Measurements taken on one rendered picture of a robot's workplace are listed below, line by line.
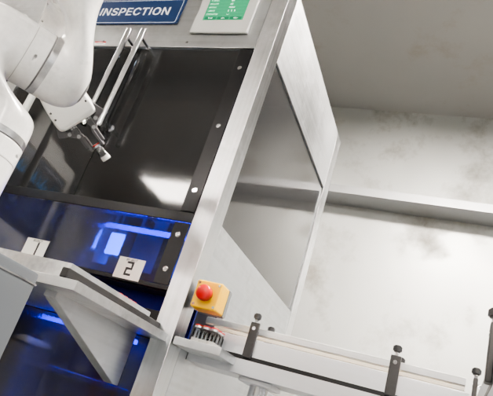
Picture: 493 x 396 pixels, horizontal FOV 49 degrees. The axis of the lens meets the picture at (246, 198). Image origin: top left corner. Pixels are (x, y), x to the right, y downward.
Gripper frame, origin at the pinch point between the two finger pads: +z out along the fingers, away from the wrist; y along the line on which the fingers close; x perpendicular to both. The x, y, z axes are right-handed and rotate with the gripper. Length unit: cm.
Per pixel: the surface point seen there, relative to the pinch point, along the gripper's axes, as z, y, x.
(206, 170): 24.8, -18.7, -18.6
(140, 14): -26, -31, -75
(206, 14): -13, -48, -58
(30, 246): 17, 37, -30
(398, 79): 88, -172, -236
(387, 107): 108, -166, -264
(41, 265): 14.3, 19.7, 24.9
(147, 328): 41.8, 12.9, 15.3
